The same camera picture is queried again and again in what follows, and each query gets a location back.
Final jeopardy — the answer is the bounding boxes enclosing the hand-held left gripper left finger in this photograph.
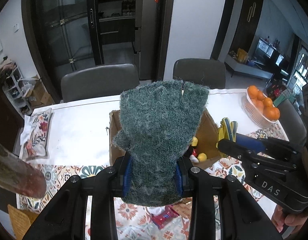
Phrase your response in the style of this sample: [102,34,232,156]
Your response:
[22,155,133,240]

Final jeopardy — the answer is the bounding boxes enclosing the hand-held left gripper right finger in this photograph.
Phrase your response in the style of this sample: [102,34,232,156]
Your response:
[175,157,283,240]

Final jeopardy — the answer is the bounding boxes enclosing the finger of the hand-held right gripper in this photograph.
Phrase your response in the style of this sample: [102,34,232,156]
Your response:
[217,139,296,171]
[234,132,297,154]

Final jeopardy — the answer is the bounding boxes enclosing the yellow striped soft toy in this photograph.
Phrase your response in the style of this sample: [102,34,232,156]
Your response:
[215,117,238,155]

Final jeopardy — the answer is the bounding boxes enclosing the brown cardboard box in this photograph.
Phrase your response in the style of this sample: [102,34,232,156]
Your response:
[109,109,226,172]

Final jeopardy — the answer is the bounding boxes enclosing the red and yellow mouse plush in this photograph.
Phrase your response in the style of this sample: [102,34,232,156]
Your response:
[189,137,208,162]

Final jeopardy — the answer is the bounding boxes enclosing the green knitted fingerless glove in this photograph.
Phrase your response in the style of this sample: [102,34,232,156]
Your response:
[112,79,210,207]

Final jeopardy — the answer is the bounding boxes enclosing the person's right hand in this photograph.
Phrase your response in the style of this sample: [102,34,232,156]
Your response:
[271,204,307,235]

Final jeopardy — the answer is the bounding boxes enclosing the white plastic basket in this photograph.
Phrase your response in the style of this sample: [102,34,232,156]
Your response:
[241,87,279,128]

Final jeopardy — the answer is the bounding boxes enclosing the red snack packet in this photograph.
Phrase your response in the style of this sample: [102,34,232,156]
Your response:
[151,209,179,230]

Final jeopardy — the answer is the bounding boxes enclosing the pile of oranges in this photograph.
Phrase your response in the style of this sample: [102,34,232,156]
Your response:
[247,85,281,120]

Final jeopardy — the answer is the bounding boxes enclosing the grey dining chair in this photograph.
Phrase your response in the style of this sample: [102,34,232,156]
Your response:
[173,59,226,90]
[61,64,140,103]
[276,99,308,143]

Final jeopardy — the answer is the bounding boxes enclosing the low grey television cabinet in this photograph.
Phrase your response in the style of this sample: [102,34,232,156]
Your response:
[224,54,274,80]

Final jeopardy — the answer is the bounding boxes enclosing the yellow bag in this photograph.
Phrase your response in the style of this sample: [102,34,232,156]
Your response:
[236,48,248,63]

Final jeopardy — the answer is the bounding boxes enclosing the television screens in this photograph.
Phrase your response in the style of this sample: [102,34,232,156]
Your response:
[254,37,289,68]

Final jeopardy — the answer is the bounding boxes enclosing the floral tissue pack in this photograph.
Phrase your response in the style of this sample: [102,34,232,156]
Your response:
[20,108,54,161]

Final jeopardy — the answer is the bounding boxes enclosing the glass vase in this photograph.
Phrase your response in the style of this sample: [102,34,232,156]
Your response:
[0,137,47,199]

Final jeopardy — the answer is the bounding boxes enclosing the yellow woven wicker box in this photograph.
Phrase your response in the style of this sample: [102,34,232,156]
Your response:
[7,204,39,240]

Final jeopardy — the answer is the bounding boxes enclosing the cardboard boxes on floor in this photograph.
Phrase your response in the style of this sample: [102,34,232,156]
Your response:
[26,76,55,108]

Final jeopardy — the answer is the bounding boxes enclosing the grey refrigerator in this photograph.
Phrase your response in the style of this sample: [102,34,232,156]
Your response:
[134,0,157,80]

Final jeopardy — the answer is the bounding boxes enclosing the white shoe rack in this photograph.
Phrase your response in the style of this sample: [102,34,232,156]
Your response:
[2,65,32,115]

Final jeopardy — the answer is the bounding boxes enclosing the black framed sliding glass door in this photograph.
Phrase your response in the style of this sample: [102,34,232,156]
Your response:
[21,0,176,95]

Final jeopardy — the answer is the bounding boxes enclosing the dark wall panel with ornament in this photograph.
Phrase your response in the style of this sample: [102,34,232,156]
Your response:
[230,0,264,55]

